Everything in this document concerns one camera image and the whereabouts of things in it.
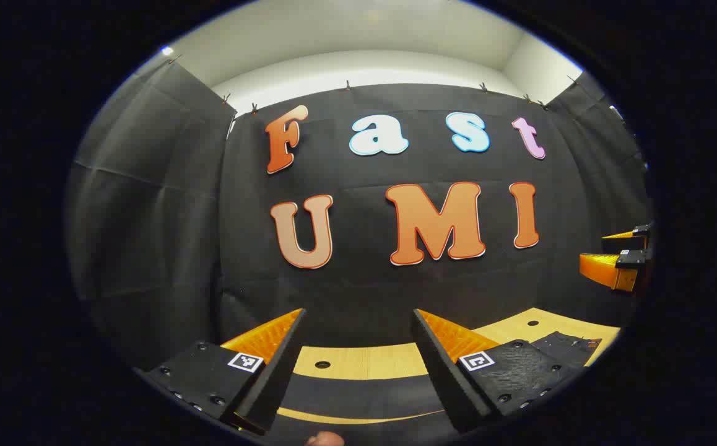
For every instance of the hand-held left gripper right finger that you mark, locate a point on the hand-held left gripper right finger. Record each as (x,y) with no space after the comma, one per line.
(442,384)

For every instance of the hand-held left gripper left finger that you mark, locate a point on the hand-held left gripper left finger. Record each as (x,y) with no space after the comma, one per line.
(275,384)

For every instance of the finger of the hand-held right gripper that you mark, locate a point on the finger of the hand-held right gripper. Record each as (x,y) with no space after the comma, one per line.
(600,266)
(628,243)

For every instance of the dark grey jeans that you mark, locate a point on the dark grey jeans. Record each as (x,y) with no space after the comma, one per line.
(358,393)

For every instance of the black backdrop cloth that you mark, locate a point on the black backdrop cloth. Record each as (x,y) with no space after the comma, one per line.
(365,291)

